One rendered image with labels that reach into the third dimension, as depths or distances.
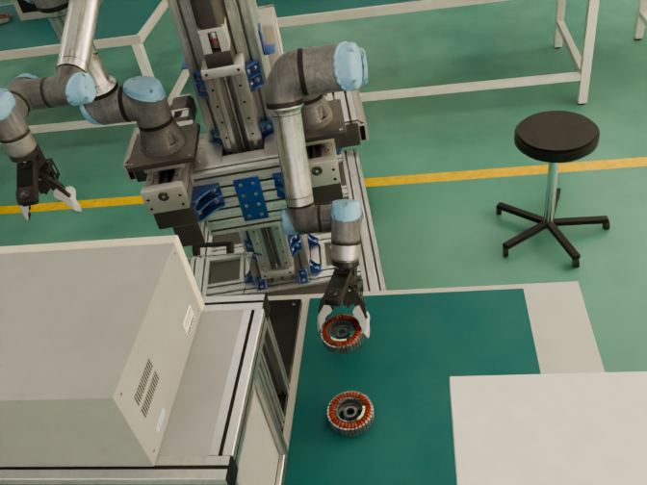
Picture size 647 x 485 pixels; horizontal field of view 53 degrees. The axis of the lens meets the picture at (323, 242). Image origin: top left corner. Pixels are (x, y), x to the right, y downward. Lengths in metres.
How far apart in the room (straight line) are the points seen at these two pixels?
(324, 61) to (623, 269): 1.90
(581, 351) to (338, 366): 0.61
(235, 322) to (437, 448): 0.55
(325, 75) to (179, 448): 0.91
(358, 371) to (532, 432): 0.74
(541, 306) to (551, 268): 1.22
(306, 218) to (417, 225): 1.61
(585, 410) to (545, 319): 0.76
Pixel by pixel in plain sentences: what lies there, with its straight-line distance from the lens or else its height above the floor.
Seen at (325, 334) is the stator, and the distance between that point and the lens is 1.70.
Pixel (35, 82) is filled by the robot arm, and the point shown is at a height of 1.48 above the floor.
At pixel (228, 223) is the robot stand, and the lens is 2.33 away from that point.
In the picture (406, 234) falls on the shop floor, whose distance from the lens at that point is 3.25.
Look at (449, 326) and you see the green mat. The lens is 1.80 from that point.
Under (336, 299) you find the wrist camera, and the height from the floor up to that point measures 0.97.
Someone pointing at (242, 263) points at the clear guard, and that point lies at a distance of 1.61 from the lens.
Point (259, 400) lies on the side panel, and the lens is 1.41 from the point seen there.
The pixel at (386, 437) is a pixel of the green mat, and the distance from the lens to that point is 1.60.
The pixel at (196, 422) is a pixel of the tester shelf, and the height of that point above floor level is 1.11.
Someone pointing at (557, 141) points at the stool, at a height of 0.56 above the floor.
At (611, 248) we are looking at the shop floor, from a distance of 3.21.
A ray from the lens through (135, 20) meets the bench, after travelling 4.36.
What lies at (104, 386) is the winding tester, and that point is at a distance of 1.11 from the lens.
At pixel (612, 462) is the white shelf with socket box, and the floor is 1.21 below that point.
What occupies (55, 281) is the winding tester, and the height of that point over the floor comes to 1.32.
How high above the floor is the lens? 2.10
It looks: 40 degrees down
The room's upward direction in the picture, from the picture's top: 11 degrees counter-clockwise
